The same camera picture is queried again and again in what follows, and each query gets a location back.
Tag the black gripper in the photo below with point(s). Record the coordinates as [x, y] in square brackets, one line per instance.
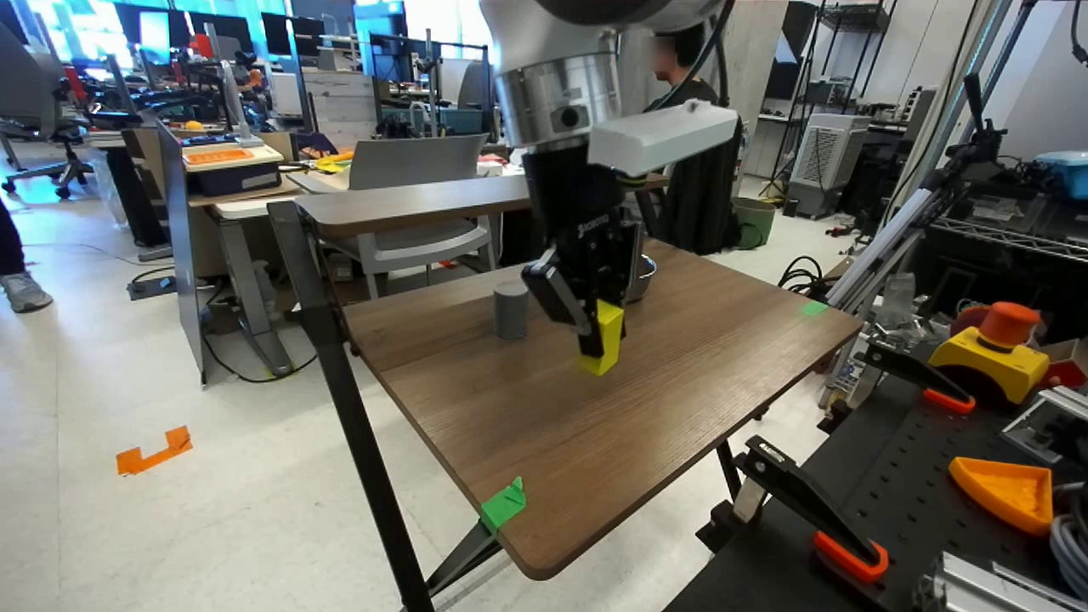
[582, 215]

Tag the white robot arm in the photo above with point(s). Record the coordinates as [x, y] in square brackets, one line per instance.
[566, 90]

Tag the grey cylinder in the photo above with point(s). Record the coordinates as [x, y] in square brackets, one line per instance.
[510, 313]

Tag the person in dark clothes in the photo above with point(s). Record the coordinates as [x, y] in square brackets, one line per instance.
[697, 191]

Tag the brown wooden table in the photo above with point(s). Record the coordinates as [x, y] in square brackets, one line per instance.
[545, 418]

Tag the green waste bin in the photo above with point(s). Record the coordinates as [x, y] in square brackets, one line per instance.
[757, 223]

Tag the grey plastic chair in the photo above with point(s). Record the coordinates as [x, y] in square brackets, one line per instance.
[414, 164]

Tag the small green tape piece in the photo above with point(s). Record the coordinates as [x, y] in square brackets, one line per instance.
[506, 504]

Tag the black orange bar clamp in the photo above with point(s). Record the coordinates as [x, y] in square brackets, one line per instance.
[918, 375]
[795, 489]

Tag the metal storage rack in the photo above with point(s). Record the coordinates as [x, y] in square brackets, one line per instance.
[837, 113]

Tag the grey office desk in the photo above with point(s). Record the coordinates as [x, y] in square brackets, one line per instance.
[242, 215]

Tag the black perforated base board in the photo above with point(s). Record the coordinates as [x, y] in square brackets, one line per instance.
[906, 478]

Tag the black box with orange top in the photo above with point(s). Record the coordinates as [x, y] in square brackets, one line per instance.
[232, 164]

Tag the yellow red emergency stop button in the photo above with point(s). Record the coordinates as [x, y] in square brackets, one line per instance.
[987, 362]

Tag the orange wedge piece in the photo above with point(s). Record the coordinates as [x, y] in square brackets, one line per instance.
[1009, 490]

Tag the grey shoe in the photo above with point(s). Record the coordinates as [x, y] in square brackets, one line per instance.
[23, 295]

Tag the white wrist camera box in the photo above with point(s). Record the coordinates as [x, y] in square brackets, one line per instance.
[664, 137]

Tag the aluminium camera stand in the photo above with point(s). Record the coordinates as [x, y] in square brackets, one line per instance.
[895, 243]

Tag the orange floor bracket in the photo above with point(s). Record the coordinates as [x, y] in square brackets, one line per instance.
[156, 452]

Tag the small metal bracket plate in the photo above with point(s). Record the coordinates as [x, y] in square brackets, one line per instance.
[1048, 425]

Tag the short aluminium extrusion rail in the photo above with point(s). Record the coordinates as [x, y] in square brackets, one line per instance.
[998, 587]

